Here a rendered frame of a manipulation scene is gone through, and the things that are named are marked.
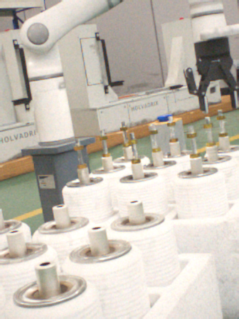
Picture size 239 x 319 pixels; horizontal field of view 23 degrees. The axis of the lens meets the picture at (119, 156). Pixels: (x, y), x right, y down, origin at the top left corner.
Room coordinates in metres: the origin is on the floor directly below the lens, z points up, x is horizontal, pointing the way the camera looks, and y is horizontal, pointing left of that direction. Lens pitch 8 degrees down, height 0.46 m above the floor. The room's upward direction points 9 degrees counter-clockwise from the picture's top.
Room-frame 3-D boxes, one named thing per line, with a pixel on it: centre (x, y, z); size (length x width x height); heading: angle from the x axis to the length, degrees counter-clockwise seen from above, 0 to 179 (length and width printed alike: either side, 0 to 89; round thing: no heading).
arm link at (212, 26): (1.26, -0.24, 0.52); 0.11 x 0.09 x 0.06; 12
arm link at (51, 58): (1.56, 0.16, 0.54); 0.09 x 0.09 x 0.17; 5
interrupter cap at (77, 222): (0.83, 0.10, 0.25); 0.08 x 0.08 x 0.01
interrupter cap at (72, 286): (0.57, 0.09, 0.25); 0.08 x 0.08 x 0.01
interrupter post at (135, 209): (0.78, -0.01, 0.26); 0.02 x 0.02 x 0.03
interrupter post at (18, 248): (0.72, 0.15, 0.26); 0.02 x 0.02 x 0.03
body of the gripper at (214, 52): (1.28, -0.23, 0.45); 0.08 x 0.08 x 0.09
